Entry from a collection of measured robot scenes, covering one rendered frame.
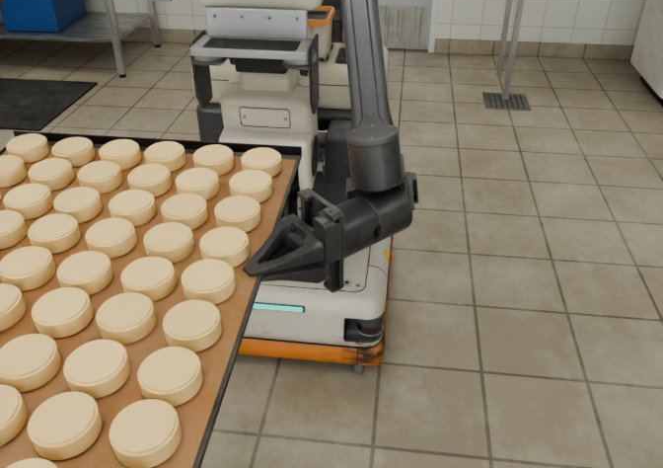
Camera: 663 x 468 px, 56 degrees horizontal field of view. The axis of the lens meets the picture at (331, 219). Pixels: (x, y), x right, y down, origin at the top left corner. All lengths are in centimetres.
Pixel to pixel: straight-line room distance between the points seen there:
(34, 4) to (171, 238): 388
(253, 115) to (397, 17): 309
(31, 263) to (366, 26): 47
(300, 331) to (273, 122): 60
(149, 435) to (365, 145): 35
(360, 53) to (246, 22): 65
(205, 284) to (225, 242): 7
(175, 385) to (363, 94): 43
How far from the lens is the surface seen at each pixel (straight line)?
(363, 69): 80
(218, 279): 61
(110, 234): 69
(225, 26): 144
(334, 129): 167
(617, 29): 472
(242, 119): 154
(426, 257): 237
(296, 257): 63
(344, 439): 175
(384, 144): 67
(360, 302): 172
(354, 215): 68
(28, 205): 78
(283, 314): 175
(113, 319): 59
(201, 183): 75
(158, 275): 63
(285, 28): 141
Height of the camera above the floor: 138
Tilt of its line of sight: 33 degrees down
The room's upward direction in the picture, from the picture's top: straight up
